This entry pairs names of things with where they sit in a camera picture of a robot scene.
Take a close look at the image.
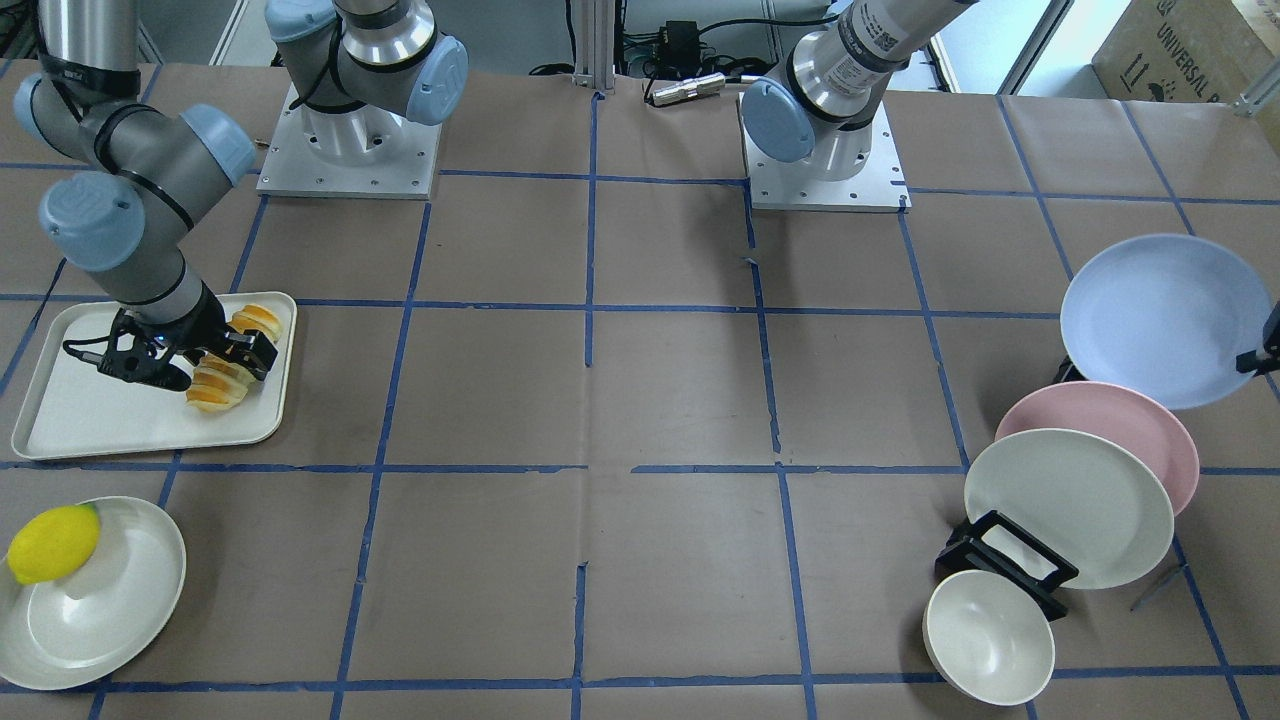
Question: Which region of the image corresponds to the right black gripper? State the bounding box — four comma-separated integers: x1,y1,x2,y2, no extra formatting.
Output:
95,286,278,393

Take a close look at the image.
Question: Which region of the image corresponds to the striped orange bread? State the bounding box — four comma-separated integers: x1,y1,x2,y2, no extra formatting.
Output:
186,304,283,413

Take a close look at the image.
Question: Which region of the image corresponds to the blue plate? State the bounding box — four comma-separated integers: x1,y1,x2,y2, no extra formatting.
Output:
1060,234,1272,410

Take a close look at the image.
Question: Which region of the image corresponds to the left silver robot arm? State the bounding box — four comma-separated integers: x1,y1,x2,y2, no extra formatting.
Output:
739,1,1277,407

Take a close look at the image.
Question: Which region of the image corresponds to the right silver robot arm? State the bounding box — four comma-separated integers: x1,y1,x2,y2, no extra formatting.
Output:
14,1,468,401

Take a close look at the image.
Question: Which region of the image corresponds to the pink plate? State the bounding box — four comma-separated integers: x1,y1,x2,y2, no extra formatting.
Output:
995,380,1201,516

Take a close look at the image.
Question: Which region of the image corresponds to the cream plate on rack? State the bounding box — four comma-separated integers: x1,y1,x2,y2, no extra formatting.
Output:
964,428,1174,591

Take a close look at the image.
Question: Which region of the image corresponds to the black plate rack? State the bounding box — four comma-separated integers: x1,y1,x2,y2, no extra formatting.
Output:
934,355,1085,623

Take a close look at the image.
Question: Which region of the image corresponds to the white rectangular tray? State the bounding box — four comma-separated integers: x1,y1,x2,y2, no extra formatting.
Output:
12,292,297,460

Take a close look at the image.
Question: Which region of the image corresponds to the yellow lemon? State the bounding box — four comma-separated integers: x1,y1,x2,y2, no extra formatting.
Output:
6,503,101,585

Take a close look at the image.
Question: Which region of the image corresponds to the shallow cream dish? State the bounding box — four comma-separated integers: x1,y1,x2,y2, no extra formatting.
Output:
1,496,187,691

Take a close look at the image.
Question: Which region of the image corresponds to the cardboard box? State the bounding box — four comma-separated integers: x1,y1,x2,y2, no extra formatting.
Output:
1092,1,1279,102

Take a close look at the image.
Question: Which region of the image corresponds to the cream bowl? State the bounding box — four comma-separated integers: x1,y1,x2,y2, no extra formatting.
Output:
922,570,1056,707

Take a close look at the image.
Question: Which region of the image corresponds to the black power adapter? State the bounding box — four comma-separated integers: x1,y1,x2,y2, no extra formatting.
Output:
655,20,701,74

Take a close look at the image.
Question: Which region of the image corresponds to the silver cylinder connector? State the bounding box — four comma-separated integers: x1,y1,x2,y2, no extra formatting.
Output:
645,72,727,108

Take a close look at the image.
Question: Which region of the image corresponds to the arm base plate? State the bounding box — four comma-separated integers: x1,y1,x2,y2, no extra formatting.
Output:
256,87,442,201
742,104,913,213

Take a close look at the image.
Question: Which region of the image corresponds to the aluminium frame post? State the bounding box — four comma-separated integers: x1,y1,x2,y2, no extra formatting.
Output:
570,0,622,96

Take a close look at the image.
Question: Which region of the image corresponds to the black cables bundle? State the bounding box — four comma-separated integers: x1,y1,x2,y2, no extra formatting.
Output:
530,0,841,81

